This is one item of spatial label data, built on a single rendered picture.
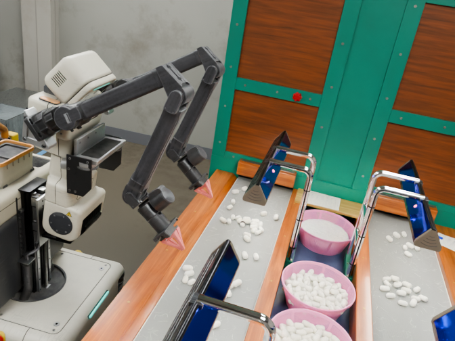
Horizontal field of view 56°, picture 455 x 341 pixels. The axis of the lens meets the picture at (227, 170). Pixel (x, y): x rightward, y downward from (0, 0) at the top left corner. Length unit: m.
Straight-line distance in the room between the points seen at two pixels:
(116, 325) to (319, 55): 1.43
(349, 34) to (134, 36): 2.62
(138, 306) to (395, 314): 0.88
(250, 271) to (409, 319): 0.57
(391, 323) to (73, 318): 1.30
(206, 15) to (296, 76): 2.05
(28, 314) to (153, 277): 0.77
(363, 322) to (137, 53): 3.36
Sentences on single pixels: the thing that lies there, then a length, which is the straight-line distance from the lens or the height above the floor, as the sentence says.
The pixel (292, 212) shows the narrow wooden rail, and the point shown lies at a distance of 2.03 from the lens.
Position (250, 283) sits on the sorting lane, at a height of 0.74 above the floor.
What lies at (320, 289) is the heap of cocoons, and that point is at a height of 0.73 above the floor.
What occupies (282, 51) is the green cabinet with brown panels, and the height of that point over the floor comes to 1.43.
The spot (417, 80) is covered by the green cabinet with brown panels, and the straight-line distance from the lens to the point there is 2.11.
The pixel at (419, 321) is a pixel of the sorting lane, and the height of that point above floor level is 0.74.
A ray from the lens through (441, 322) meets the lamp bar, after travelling 1.17.
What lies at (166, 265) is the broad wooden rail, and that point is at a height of 0.77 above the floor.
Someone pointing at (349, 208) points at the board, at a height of 0.78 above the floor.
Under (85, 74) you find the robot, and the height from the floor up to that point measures 1.34.
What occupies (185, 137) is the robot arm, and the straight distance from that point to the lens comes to 1.77.
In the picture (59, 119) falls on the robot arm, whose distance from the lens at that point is 1.47.
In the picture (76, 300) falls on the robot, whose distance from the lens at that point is 2.17.
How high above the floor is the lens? 1.73
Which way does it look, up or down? 25 degrees down
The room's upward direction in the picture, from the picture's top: 9 degrees clockwise
